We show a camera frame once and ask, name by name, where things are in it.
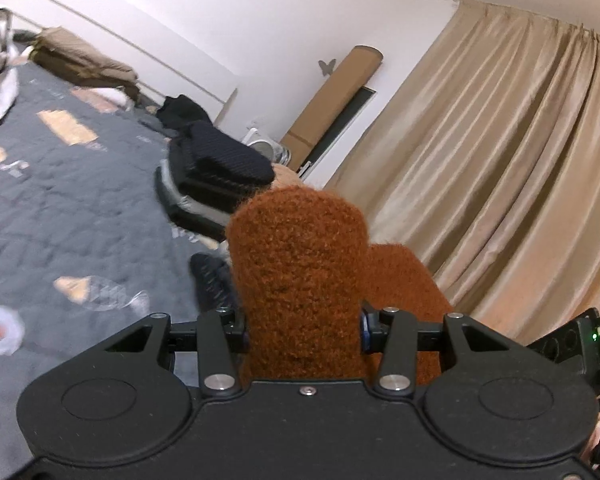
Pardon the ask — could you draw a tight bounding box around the beige curtain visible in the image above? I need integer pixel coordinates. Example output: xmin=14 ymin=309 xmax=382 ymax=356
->
xmin=325 ymin=0 xmax=600 ymax=351

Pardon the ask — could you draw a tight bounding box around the tan folded blanket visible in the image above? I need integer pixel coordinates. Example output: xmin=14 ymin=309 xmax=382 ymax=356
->
xmin=30 ymin=27 xmax=138 ymax=91

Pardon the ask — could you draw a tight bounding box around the tall cardboard sheet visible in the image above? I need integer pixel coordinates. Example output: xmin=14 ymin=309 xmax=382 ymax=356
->
xmin=280 ymin=45 xmax=383 ymax=176

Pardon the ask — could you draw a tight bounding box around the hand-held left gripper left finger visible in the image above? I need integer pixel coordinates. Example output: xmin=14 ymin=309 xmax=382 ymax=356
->
xmin=102 ymin=305 xmax=253 ymax=401

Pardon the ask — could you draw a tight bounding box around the black dotted folded garment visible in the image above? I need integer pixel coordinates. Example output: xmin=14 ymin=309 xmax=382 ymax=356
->
xmin=189 ymin=252 xmax=241 ymax=311

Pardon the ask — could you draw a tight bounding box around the black clothes pile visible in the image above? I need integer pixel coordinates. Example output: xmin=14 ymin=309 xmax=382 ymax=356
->
xmin=157 ymin=94 xmax=213 ymax=131

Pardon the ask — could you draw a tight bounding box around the rust brown sweater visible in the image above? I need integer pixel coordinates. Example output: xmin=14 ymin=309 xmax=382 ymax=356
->
xmin=225 ymin=185 xmax=453 ymax=386

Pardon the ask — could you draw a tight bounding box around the stack of folded clothes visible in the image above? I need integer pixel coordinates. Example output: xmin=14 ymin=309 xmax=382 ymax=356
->
xmin=155 ymin=121 xmax=276 ymax=241

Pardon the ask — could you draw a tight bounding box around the white headboard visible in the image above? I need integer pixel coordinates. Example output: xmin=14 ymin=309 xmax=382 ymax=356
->
xmin=0 ymin=0 xmax=241 ymax=111

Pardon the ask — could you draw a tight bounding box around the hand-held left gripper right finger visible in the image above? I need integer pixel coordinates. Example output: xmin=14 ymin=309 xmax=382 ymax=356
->
xmin=359 ymin=300 xmax=523 ymax=401

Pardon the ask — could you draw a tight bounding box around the white fan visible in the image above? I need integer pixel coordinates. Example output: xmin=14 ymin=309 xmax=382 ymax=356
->
xmin=242 ymin=130 xmax=291 ymax=166

